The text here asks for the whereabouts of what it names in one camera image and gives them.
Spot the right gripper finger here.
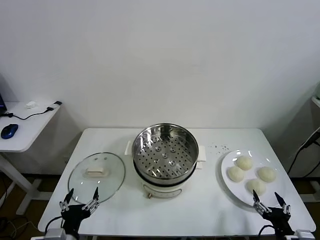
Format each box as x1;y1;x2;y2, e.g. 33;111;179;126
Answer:
251;189;273;218
274;191;292;216

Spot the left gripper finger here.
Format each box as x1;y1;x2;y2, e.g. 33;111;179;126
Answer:
59;187;75;213
81;186;102;213

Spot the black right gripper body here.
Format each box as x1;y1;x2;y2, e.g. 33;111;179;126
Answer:
261;206;295;237

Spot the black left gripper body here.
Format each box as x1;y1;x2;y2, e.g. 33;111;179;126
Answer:
60;204;88;235

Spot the white steamed baozi bun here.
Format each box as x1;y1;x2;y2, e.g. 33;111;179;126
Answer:
235;155;253;171
246;178;267;197
257;166;278;183
226;166;245;183

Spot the glass pot lid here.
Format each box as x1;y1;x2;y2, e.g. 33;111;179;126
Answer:
67;151;126;205

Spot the steel steamer basket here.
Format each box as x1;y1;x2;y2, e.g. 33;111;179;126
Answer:
131;122;200;181

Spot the white round plate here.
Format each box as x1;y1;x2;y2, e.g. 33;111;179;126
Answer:
219;149;287;209

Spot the white side desk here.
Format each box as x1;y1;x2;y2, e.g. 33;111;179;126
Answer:
0;100;82;216

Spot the blue computer mouse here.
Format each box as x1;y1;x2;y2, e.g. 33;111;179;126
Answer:
0;123;20;140

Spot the dark laptop screen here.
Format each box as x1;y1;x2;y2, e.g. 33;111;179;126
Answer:
0;73;8;117

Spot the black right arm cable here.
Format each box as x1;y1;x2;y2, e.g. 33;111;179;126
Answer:
257;224;276;240

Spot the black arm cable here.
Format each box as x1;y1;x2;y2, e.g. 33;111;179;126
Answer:
44;216;66;236
257;224;276;240

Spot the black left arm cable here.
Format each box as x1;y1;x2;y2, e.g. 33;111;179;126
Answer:
44;216;66;236

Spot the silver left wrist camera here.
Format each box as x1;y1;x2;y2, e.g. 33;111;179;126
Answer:
44;227;67;240

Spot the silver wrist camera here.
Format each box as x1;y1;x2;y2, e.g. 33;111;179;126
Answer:
44;227;67;240
292;229;316;240

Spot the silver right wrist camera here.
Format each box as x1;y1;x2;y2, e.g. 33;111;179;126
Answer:
292;229;316;240

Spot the black cable with adapter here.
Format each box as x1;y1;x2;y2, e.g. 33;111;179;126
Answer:
287;124;320;176

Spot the black desk cable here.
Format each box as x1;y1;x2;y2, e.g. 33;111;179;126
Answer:
0;101;63;121

